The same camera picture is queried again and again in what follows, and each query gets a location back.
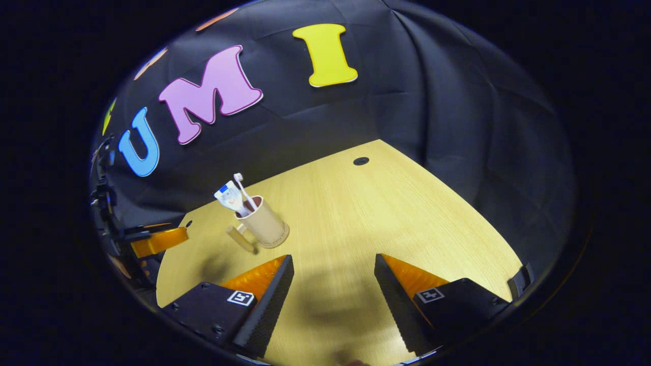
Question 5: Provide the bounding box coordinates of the beige cup with handle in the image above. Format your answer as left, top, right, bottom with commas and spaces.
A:
227, 196, 290, 254

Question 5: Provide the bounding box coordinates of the white toothpaste tube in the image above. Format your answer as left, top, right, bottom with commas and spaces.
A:
214, 181, 250, 217

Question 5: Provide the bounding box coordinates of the white toothbrush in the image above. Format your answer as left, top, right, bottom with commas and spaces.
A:
233, 173, 258, 211

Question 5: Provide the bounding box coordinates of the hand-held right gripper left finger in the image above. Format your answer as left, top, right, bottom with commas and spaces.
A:
163, 255, 294, 359

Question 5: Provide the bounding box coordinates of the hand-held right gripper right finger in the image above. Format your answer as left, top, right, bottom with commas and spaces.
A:
375, 253, 512, 356

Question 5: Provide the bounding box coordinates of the wooden desktop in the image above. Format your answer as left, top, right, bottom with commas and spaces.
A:
155, 139, 524, 366

